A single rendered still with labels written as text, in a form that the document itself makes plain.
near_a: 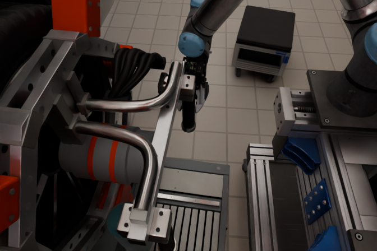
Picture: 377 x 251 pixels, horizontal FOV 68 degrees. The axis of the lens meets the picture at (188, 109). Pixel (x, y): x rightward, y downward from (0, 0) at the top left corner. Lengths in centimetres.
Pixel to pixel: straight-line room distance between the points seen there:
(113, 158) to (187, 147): 107
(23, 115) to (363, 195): 82
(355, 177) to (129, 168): 62
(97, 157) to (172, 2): 228
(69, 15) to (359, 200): 83
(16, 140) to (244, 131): 145
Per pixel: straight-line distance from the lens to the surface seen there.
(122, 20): 262
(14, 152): 49
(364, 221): 88
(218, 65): 213
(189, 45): 77
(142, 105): 58
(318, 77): 98
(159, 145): 55
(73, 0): 64
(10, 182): 48
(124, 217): 54
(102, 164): 66
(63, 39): 59
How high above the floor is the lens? 146
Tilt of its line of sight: 53 degrees down
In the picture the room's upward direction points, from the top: straight up
